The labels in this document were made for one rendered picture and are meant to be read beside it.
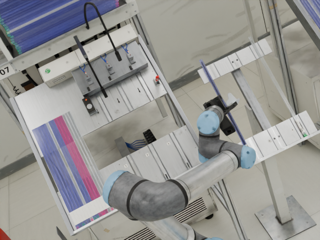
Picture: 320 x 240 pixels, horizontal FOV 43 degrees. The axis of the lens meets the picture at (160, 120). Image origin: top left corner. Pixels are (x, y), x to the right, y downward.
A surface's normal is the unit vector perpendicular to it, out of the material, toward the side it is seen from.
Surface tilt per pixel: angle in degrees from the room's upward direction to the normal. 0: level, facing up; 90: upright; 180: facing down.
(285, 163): 0
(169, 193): 45
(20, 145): 90
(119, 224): 90
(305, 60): 0
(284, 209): 90
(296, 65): 0
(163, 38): 90
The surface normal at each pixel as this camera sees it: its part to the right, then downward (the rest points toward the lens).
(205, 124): -0.29, 0.23
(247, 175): -0.34, -0.77
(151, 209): 0.00, 0.21
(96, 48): -0.04, -0.25
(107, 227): 0.32, 0.44
